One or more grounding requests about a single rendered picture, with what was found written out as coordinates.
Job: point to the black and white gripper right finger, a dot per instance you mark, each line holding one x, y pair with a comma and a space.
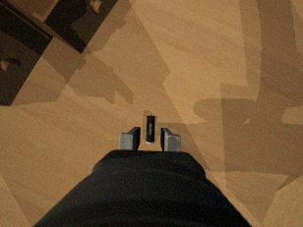
168, 141

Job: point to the brown wooden chest of drawers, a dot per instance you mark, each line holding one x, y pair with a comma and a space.
34, 25

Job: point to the dark brown drawer front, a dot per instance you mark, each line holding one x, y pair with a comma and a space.
20, 44
73, 21

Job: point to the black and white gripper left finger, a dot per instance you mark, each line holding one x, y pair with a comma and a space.
130, 140

